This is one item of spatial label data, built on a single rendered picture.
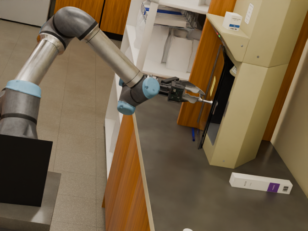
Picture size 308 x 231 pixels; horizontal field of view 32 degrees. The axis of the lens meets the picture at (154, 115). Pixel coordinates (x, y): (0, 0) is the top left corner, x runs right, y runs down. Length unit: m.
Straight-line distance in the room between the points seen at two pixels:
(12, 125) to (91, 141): 2.65
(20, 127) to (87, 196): 1.96
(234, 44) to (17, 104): 0.87
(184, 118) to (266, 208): 0.70
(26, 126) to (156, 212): 0.54
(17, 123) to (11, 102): 0.08
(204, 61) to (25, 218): 1.20
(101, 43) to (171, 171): 0.58
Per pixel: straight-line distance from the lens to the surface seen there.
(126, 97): 2.15
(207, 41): 2.48
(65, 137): 4.34
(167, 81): 2.27
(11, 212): 1.74
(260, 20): 2.12
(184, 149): 2.37
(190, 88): 2.26
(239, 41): 2.12
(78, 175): 3.85
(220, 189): 2.15
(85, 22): 2.02
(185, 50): 3.44
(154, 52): 3.53
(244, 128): 2.26
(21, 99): 1.77
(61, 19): 2.05
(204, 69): 2.52
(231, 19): 2.16
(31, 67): 2.00
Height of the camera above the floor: 1.94
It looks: 22 degrees down
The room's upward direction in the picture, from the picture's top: 15 degrees clockwise
